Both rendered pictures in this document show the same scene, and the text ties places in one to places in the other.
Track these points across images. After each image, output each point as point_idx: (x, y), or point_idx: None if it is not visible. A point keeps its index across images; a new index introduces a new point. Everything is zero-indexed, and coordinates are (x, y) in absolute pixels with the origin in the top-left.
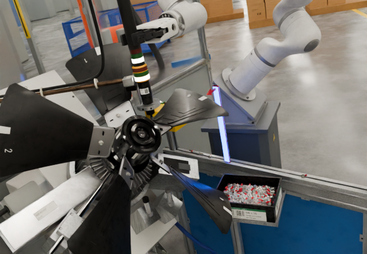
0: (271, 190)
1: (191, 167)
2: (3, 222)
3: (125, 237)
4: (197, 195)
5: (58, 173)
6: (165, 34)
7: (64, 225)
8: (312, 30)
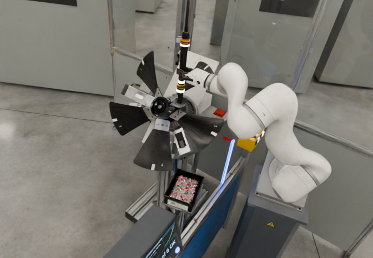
0: (185, 201)
1: (184, 148)
2: (131, 86)
3: (130, 125)
4: (147, 145)
5: (169, 95)
6: (190, 81)
7: (131, 103)
8: (280, 183)
